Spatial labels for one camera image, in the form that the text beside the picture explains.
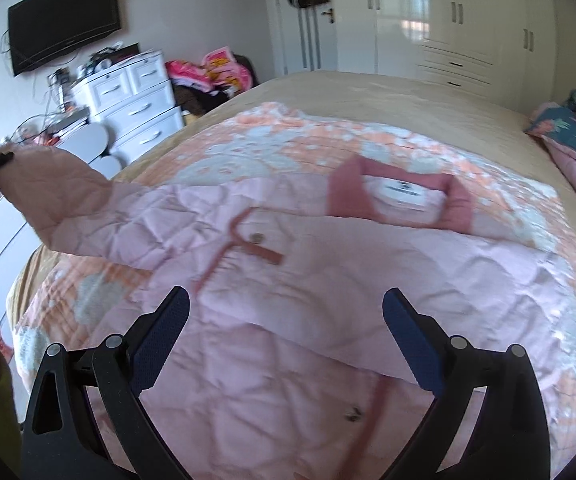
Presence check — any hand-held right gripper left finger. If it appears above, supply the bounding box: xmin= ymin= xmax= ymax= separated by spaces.
xmin=18 ymin=285 xmax=194 ymax=480

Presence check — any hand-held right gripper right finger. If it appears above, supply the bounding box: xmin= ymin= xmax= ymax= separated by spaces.
xmin=382 ymin=287 xmax=554 ymax=480

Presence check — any pink quilted jacket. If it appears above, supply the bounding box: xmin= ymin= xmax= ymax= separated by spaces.
xmin=0 ymin=142 xmax=576 ymax=480

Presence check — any pile of pink clothes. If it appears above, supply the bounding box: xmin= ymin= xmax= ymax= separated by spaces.
xmin=165 ymin=46 xmax=259 ymax=116

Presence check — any white oval chair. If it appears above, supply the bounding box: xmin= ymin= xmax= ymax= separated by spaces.
xmin=58 ymin=122 xmax=123 ymax=178

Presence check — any heap of small gadgets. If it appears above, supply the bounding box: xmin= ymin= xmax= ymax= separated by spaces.
xmin=48 ymin=44 xmax=141 ymax=92

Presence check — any white drawer chest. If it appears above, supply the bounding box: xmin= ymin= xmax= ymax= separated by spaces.
xmin=70 ymin=50 xmax=185 ymax=166

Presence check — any orange patterned blanket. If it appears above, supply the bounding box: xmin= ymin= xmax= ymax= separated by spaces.
xmin=8 ymin=101 xmax=576 ymax=466

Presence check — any bed with beige sheet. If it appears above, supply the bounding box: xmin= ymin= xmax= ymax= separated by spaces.
xmin=5 ymin=69 xmax=576 ymax=361

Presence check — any white door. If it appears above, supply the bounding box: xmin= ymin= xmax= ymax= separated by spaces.
xmin=263 ymin=0 xmax=341 ymax=77

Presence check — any white glossy wardrobe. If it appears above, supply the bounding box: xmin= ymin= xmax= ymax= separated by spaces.
xmin=335 ymin=0 xmax=556 ymax=98

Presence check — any black wall television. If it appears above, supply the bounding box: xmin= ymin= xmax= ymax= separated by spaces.
xmin=7 ymin=0 xmax=122 ymax=77

